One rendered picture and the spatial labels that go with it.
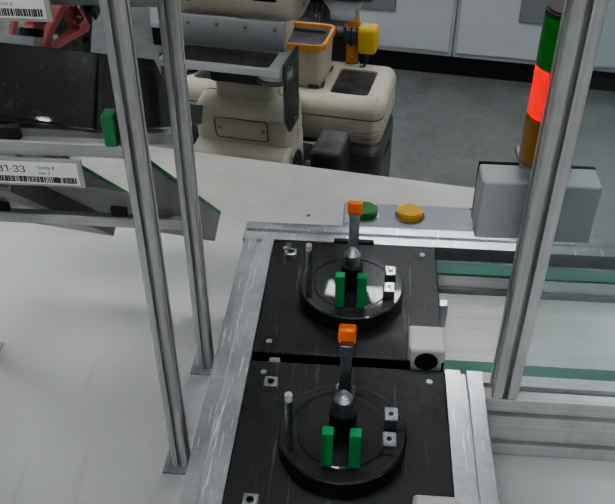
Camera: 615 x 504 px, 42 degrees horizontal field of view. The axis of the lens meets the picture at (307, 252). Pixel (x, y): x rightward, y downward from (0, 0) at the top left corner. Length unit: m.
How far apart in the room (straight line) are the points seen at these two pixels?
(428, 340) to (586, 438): 0.23
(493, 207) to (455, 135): 2.73
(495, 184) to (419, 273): 0.33
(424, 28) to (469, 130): 0.66
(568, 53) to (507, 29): 3.27
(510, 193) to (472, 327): 0.34
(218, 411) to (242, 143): 0.93
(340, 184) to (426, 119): 2.18
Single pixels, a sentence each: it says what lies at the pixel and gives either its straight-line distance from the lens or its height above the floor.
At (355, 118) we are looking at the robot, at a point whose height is 0.77.
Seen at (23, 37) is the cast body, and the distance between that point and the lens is 1.06.
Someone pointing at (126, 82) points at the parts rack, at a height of 1.38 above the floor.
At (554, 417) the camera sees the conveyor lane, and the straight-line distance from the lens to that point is 1.02.
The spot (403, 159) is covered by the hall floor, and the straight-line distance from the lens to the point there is 3.35.
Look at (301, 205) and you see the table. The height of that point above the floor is 0.86.
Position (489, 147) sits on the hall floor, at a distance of 3.50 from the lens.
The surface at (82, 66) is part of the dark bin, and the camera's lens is 0.79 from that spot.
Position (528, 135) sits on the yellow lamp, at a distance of 0.81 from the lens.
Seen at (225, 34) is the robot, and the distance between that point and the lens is 1.65.
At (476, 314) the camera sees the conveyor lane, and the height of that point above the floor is 0.92.
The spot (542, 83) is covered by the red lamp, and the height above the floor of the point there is 1.35.
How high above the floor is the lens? 1.66
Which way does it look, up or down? 37 degrees down
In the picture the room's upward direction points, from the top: straight up
